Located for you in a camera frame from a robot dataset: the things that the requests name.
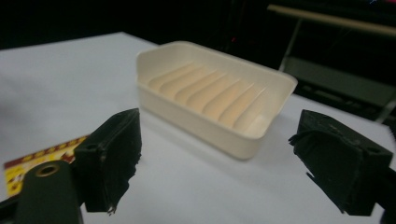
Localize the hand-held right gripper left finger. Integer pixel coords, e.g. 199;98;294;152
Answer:
73;107;143;216

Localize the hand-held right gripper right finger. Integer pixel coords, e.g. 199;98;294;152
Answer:
288;108;394;217

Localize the yellow and red soap box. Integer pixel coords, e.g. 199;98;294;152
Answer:
3;134;90;198

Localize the cream plastic soap dish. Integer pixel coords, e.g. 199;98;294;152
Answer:
135;40;299;161

